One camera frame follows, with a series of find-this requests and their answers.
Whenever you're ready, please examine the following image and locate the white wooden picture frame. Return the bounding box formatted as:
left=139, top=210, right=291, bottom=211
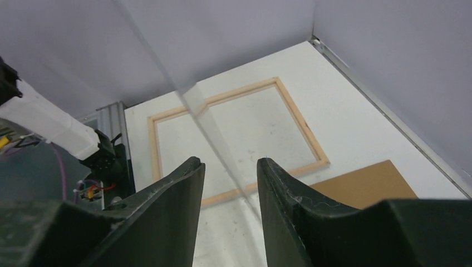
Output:
left=147, top=76, right=331, bottom=208

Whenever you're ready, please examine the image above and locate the brown cardboard backing board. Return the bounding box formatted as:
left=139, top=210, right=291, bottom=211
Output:
left=311, top=160, right=417, bottom=209

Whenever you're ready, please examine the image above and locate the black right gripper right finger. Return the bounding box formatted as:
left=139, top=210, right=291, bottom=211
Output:
left=257, top=158, right=471, bottom=266

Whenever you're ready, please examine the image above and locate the clear glass pane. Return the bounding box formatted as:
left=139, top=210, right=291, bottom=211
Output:
left=114, top=0, right=268, bottom=267

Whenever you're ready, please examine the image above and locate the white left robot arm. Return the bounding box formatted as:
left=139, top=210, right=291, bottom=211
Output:
left=1, top=61, right=126, bottom=184

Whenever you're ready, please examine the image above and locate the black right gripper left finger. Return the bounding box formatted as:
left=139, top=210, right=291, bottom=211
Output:
left=1, top=156, right=205, bottom=266

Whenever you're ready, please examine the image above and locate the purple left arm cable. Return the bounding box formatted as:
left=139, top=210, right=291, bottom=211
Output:
left=3, top=141, right=100, bottom=204

